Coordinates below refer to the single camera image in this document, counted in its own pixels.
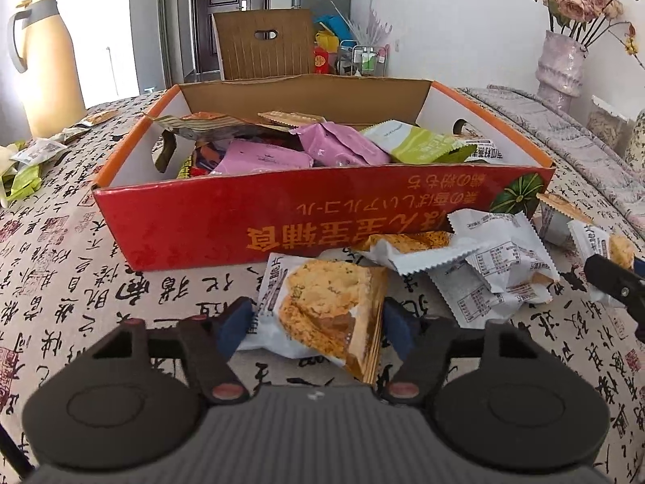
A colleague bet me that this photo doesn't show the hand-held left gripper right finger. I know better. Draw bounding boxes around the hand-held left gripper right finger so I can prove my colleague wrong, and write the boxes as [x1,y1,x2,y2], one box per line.
[378,297,542,407]

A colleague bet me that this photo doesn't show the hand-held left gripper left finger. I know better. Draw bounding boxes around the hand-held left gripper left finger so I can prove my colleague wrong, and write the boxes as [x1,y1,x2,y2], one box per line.
[93,296,255,405]

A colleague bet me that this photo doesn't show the oat crisp snack packet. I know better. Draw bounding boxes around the oat crisp snack packet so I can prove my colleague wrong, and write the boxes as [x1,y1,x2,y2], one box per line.
[237,252,391,383]
[258,109,326,127]

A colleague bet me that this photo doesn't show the red cardboard box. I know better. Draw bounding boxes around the red cardboard box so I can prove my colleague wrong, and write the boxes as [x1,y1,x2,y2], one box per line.
[92,73,556,273]

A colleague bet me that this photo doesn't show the clear yellow-striped snack packet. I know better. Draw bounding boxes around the clear yellow-striped snack packet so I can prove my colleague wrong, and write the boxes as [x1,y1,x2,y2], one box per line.
[151,111,293,172]

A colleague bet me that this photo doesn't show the pile of white packets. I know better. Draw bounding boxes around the pile of white packets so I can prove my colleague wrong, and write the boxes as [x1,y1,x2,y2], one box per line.
[353,194,638,328]

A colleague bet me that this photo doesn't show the folded grey pink blanket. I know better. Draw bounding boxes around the folded grey pink blanket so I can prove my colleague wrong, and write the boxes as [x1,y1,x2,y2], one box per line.
[456,86,645,243]

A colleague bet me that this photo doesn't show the floral patterned vase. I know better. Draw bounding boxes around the floral patterned vase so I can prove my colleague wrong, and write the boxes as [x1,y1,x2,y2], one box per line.
[625,108,645,167]

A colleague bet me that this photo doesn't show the clear jar of nuts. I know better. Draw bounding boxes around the clear jar of nuts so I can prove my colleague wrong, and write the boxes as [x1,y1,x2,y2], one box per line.
[587,95,630,149]

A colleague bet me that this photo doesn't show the light pink snack packet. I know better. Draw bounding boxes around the light pink snack packet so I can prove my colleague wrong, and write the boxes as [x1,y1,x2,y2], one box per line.
[209,140,314,176]

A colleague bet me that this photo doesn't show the white and green snack packet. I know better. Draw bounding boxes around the white and green snack packet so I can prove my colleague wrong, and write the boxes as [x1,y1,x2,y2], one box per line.
[362,121,479,165]

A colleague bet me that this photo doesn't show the mauve snack packet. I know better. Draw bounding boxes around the mauve snack packet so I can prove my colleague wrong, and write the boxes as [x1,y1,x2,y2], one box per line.
[291,121,391,167]

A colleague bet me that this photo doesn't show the pink ribbed vase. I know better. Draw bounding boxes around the pink ribbed vase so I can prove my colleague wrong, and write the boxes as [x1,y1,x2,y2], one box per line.
[535,30,588,112]

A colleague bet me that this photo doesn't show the small brown packet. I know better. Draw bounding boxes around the small brown packet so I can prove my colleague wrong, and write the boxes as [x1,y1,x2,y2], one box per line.
[75,110,119,127]

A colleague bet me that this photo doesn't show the small green packet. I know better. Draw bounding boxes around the small green packet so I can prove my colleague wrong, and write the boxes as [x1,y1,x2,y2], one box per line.
[7,164,44,202]

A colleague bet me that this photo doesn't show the small white sachet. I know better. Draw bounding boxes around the small white sachet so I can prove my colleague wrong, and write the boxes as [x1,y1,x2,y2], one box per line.
[10,138,69,167]

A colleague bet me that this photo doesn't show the brown wooden chair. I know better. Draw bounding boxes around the brown wooden chair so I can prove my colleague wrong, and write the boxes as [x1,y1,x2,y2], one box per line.
[212,8,317,81]

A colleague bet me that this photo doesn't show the dried pink roses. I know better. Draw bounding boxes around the dried pink roses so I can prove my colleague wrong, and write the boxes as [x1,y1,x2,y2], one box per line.
[524,0,645,48]

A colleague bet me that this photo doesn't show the red gift box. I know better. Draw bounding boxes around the red gift box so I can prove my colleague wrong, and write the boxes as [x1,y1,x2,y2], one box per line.
[313,45,334,75]

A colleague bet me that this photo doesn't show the dark brown door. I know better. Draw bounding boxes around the dark brown door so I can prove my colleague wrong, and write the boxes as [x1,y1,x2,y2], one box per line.
[190,0,273,84]

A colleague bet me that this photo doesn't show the white dried sprays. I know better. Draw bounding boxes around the white dried sprays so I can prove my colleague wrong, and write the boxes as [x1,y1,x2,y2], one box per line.
[347,0,394,48]

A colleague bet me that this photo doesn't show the beige thermos jug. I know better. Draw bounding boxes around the beige thermos jug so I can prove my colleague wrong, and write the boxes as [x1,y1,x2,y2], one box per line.
[7,0,87,139]

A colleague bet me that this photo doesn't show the blue bag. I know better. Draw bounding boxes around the blue bag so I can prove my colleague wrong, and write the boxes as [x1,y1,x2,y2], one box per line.
[313,15,354,36]

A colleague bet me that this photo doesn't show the wire rack with bottles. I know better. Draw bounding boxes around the wire rack with bottles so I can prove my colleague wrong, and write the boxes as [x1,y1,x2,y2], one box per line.
[335,43,389,77]

